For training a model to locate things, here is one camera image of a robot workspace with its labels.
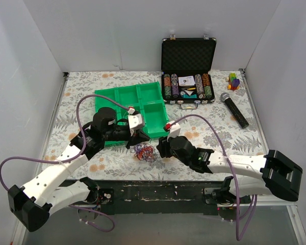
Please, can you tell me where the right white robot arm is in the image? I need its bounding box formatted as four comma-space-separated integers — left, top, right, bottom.
157, 136, 303, 203

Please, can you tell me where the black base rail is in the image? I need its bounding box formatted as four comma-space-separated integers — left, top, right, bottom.
61, 175, 258, 216

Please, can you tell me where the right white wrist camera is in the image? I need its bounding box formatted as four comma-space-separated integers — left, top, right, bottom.
163, 121, 181, 139

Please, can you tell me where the black handheld microphone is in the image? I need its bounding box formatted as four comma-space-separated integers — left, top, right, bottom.
220, 92, 249, 129

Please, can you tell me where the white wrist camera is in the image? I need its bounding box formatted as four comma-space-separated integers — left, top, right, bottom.
163, 121, 181, 139
127, 107, 145, 130

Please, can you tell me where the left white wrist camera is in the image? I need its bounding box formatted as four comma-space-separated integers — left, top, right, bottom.
127, 107, 145, 130

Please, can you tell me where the black poker chip case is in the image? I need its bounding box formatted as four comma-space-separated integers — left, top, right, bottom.
161, 34, 217, 108

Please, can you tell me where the colourful toy block train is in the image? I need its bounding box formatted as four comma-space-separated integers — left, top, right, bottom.
226, 73, 240, 91

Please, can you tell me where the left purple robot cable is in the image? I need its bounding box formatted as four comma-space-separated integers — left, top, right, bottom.
0, 93, 133, 232

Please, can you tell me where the green compartment tray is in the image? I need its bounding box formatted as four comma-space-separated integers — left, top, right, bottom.
94, 82, 169, 139

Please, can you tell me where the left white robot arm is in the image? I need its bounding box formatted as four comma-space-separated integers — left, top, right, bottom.
8, 107, 150, 232

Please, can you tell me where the coloured wire bundle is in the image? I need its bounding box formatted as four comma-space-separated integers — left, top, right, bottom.
131, 142, 159, 163

